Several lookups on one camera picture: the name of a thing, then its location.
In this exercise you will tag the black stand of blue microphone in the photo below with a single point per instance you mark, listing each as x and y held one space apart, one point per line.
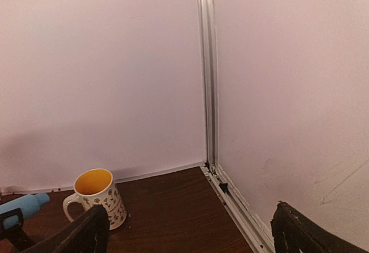
14 233

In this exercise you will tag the aluminium right side base rail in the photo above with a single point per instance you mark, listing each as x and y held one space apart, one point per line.
256 233

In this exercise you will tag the blue microphone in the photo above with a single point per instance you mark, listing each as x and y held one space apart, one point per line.
22 208

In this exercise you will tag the white floral mug yellow inside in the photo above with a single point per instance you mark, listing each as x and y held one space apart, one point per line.
97 187

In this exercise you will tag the aluminium right rear frame post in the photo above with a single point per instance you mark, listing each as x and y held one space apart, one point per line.
210 72

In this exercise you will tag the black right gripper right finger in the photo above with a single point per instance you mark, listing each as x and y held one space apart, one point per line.
294 232

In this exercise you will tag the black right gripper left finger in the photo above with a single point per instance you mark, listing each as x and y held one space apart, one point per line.
88 233

